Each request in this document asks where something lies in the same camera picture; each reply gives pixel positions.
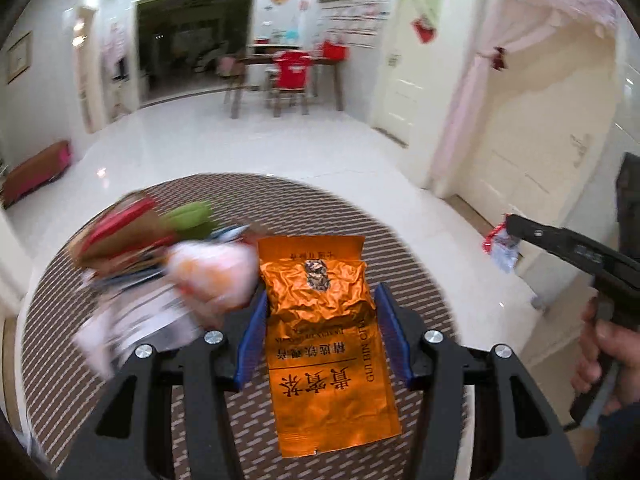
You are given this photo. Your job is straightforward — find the small framed wall picture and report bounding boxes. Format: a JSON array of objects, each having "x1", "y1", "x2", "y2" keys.
[{"x1": 5, "y1": 30, "x2": 34, "y2": 85}]

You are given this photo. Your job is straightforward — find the pink white plastic bag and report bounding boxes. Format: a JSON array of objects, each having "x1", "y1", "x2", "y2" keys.
[{"x1": 164, "y1": 239, "x2": 262, "y2": 332}]

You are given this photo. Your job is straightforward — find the pink curtain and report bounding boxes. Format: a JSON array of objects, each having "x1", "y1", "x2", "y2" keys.
[{"x1": 432, "y1": 0, "x2": 621, "y2": 196}]

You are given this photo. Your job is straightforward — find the brown dotted round tablecloth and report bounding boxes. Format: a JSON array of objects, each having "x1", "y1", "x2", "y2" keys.
[{"x1": 15, "y1": 172, "x2": 473, "y2": 480}]

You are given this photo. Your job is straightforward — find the wooden dining table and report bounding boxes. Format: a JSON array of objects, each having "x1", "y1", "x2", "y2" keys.
[{"x1": 224, "y1": 52, "x2": 347, "y2": 119}]

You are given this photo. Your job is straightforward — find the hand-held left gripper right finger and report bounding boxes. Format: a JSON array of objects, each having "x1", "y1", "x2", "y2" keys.
[{"x1": 374, "y1": 282, "x2": 587, "y2": 480}]

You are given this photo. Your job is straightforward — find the white panel door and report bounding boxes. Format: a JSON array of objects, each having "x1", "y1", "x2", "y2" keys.
[{"x1": 372, "y1": 0, "x2": 447, "y2": 147}]

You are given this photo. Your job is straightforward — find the brown padded bench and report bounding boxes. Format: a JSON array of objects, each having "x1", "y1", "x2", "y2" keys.
[{"x1": 0, "y1": 140, "x2": 74, "y2": 209}]

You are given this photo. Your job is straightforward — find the red door decoration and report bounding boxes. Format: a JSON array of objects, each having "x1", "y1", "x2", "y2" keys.
[{"x1": 410, "y1": 15, "x2": 437, "y2": 44}]

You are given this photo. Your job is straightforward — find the blue white carton box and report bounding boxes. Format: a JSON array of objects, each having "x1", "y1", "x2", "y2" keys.
[{"x1": 74, "y1": 277, "x2": 213, "y2": 378}]

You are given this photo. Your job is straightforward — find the red bag on table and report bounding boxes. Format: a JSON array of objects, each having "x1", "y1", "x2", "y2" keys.
[{"x1": 320, "y1": 37, "x2": 351, "y2": 64}]

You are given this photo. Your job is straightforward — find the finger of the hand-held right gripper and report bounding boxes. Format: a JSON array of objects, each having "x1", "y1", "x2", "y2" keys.
[{"x1": 504, "y1": 213, "x2": 578, "y2": 258}]

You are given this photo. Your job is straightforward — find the rows of wall certificates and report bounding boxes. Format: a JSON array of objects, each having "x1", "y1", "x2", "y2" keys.
[{"x1": 317, "y1": 0, "x2": 393, "y2": 51}]

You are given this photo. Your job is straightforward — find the person's right hand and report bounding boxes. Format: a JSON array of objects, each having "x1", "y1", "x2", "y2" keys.
[{"x1": 572, "y1": 297, "x2": 640, "y2": 417}]

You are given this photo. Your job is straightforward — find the chair with red cover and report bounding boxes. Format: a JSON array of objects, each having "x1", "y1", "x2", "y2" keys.
[{"x1": 265, "y1": 50, "x2": 314, "y2": 117}]

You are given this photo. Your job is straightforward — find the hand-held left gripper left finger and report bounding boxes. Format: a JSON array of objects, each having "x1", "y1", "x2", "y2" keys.
[{"x1": 57, "y1": 284, "x2": 271, "y2": 480}]

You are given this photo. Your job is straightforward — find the coat stand with clothes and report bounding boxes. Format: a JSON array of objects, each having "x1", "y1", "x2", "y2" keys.
[{"x1": 100, "y1": 22, "x2": 132, "y2": 116}]

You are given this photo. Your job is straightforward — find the orange foil tea packet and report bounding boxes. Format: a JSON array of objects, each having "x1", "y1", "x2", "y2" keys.
[{"x1": 256, "y1": 234, "x2": 403, "y2": 458}]

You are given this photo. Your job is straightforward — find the red white wrapper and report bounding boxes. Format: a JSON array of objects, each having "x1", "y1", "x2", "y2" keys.
[{"x1": 481, "y1": 222, "x2": 522, "y2": 274}]

